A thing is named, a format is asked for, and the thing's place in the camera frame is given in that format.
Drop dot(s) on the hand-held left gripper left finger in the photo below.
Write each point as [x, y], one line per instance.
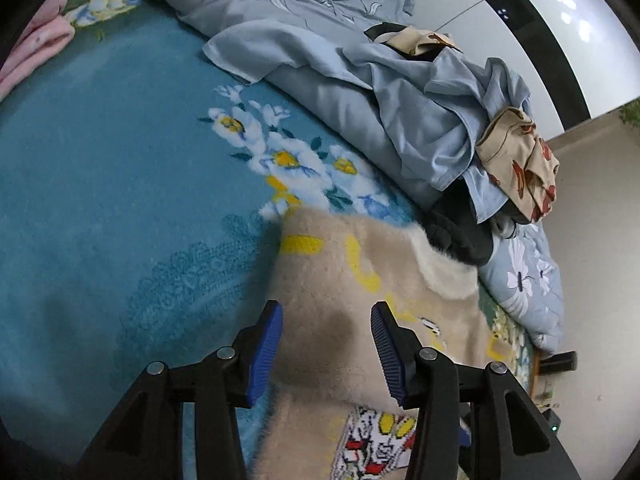
[263, 347]

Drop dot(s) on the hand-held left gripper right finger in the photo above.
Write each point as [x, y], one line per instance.
[387, 355]

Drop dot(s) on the beige fuzzy printed sweater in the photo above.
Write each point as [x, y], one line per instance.
[350, 310]

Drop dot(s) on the dark grey garment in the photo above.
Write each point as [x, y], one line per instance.
[460, 230]

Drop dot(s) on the black device with green light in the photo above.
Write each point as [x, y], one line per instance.
[552, 422]

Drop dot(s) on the teal floral blanket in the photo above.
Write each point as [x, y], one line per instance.
[125, 170]

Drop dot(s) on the beige patterned shorts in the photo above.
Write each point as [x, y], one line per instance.
[520, 160]

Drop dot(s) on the light blue shirt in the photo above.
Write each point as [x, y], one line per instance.
[400, 85]

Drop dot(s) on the beige patterned cloth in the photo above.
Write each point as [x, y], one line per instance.
[415, 40]

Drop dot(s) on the pink cloth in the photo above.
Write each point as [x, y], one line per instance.
[35, 45]

